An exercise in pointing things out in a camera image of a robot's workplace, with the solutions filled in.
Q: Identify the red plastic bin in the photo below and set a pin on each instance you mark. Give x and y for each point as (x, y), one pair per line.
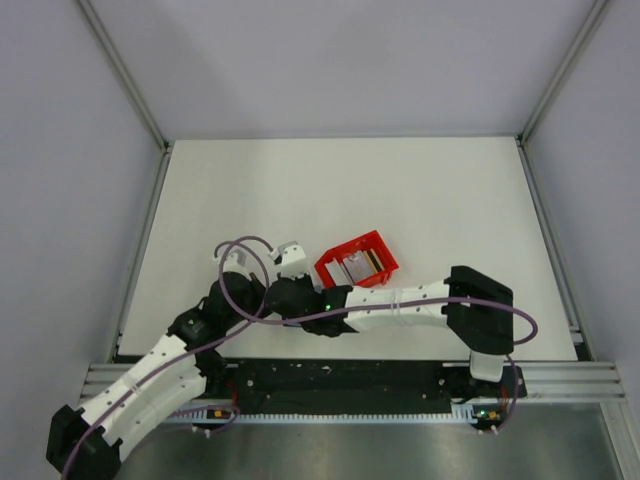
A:
(331, 271)

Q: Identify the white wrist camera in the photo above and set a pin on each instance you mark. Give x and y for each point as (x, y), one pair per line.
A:
(235, 262)
(291, 260)

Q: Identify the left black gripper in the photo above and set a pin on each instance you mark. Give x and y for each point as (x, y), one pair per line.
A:
(255, 285)

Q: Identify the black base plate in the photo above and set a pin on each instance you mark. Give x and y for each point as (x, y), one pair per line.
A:
(316, 386)

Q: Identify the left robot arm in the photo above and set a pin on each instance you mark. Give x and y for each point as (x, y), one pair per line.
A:
(92, 440)

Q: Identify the right aluminium frame post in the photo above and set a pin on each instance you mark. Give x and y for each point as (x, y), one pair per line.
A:
(569, 60)

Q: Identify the aluminium front rail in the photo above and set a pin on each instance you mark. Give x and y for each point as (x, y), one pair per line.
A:
(546, 382)

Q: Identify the left aluminium frame post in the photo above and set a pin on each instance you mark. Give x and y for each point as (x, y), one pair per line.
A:
(121, 72)

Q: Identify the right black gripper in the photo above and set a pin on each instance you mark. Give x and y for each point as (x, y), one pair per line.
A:
(304, 280)

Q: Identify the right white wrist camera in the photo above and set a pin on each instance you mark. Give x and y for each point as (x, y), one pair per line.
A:
(291, 260)

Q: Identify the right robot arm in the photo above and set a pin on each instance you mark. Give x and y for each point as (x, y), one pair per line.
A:
(475, 307)

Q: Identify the silver patterned credit card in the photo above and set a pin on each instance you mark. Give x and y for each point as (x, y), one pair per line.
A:
(358, 266)

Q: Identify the grey slotted cable duct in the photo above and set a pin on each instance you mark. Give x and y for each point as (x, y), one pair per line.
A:
(459, 414)

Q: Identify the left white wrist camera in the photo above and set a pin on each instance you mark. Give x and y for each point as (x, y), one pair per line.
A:
(235, 262)

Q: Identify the aluminium frame post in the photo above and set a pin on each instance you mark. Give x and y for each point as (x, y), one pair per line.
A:
(121, 72)
(569, 60)

